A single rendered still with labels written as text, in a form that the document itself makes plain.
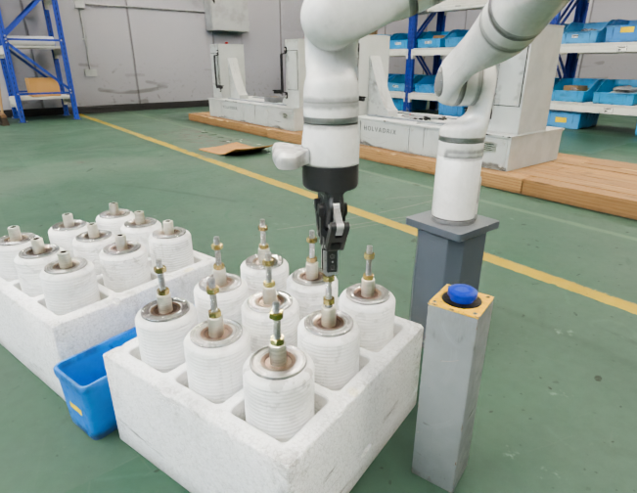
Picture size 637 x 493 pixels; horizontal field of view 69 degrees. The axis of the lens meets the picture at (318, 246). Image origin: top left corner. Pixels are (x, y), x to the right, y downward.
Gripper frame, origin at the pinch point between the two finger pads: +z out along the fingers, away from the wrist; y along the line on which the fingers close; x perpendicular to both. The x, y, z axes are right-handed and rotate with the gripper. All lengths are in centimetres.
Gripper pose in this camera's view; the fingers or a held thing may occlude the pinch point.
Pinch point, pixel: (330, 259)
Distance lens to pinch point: 66.1
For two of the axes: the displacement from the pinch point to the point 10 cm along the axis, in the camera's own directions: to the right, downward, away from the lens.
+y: -1.8, -3.7, 9.1
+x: -9.8, 0.7, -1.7
